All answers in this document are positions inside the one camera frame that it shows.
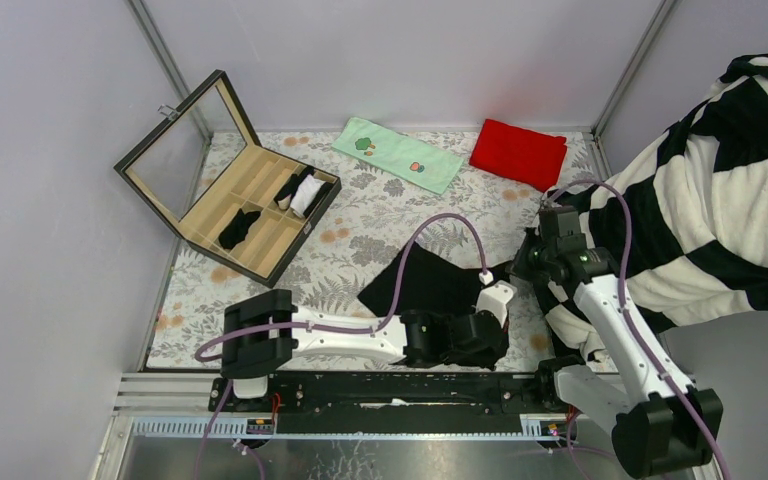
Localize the black garment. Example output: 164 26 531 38
357 244 483 317

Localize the black underwear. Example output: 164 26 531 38
218 209 262 251

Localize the black wooden compartment box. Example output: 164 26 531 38
114 70 341 287

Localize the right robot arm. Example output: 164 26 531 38
510 206 723 479

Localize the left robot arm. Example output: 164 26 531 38
220 281 517 411

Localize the floral patterned table mat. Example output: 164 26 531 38
145 129 601 374

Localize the red folded cloth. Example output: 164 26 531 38
469 119 567 192

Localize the light green printed cloth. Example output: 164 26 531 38
332 117 463 194

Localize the black white checkered blanket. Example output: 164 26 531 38
556 53 768 333

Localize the white rolled cloth in box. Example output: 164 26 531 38
289 175 325 219

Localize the black rolled sock in box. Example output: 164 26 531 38
273 166 315 211

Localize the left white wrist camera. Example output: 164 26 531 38
475 270 518 329

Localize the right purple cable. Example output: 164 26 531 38
542 180 733 480

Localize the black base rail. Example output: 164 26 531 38
207 371 569 434

